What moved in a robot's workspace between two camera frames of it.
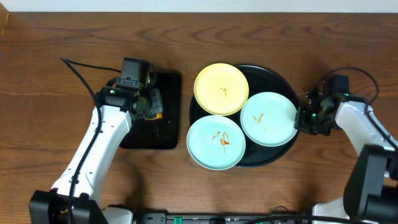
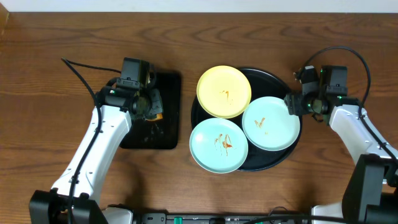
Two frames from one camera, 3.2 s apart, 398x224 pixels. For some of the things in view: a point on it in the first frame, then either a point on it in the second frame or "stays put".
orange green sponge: (158, 116) stays put
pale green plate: (267, 119) stays put
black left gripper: (153, 96) stays put
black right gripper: (301, 124) -> (293, 104)
